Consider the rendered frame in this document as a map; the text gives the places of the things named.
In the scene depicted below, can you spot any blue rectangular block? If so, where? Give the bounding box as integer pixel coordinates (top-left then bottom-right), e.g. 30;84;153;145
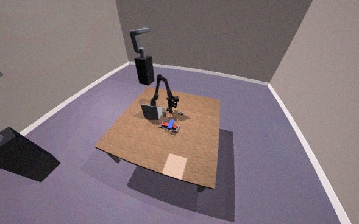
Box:
167;119;174;130

